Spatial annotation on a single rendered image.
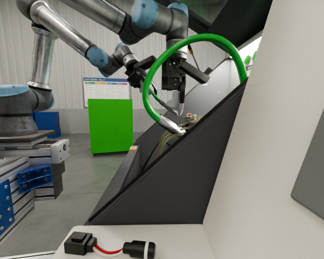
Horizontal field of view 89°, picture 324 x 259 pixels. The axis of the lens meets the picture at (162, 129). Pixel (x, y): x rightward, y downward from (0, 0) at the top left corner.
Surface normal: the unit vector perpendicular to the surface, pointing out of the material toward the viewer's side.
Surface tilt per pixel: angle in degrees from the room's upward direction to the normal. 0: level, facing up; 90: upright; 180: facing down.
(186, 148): 90
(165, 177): 90
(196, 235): 0
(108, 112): 90
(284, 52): 76
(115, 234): 0
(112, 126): 90
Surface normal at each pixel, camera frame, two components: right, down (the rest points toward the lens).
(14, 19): 0.16, 0.15
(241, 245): -0.97, -0.24
